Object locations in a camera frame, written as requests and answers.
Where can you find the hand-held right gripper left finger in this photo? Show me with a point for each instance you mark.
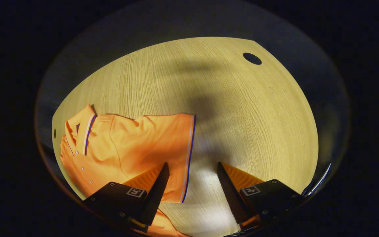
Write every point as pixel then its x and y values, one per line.
pixel 156 194

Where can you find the orange T-shirt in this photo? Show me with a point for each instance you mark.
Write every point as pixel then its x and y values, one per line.
pixel 137 141

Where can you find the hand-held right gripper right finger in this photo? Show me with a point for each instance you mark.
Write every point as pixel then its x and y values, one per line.
pixel 230 194

